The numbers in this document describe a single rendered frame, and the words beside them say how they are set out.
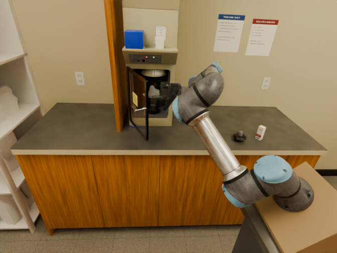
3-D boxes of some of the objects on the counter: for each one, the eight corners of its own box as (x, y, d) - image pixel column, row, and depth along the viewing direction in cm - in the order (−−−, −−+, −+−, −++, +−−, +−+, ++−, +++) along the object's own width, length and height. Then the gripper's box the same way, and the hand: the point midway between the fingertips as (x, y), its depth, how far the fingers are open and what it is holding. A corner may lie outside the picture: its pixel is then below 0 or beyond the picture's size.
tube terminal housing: (132, 111, 174) (127, 7, 135) (169, 111, 176) (175, 9, 137) (129, 125, 152) (122, 7, 113) (171, 126, 154) (179, 10, 115)
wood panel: (125, 103, 186) (110, -122, 115) (129, 104, 186) (115, -121, 115) (116, 132, 144) (83, -196, 73) (121, 132, 144) (92, -195, 73)
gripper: (180, 81, 118) (143, 80, 116) (182, 87, 110) (143, 86, 108) (179, 95, 122) (144, 94, 121) (180, 101, 114) (143, 100, 113)
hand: (145, 95), depth 116 cm, fingers closed
